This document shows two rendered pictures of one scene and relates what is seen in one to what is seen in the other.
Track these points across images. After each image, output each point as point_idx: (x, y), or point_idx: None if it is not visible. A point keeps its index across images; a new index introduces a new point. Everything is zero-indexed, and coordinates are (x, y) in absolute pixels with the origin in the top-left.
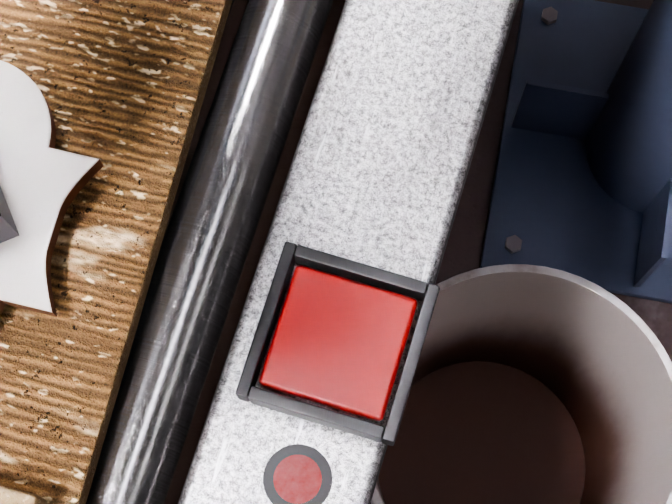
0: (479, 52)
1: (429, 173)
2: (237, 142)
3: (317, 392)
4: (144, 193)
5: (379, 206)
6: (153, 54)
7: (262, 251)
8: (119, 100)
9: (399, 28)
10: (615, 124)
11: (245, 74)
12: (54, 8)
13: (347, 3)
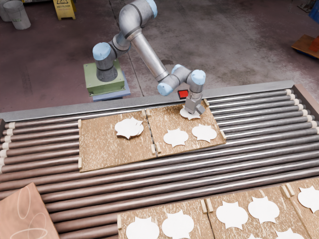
0: (160, 95)
1: (170, 95)
2: (174, 104)
3: (187, 93)
4: (182, 105)
5: (173, 96)
6: (173, 108)
7: (180, 101)
8: (177, 108)
9: (161, 99)
10: None
11: (170, 105)
12: (173, 114)
13: (161, 103)
